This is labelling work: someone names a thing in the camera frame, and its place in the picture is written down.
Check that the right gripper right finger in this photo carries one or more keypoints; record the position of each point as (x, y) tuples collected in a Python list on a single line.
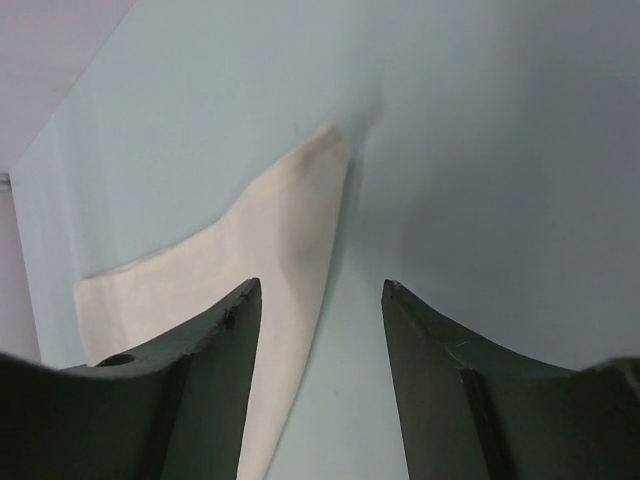
[(472, 409)]

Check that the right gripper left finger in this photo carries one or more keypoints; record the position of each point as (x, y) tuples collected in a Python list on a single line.
[(171, 408)]

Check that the white cloth napkin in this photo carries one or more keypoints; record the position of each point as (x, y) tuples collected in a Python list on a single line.
[(281, 231)]

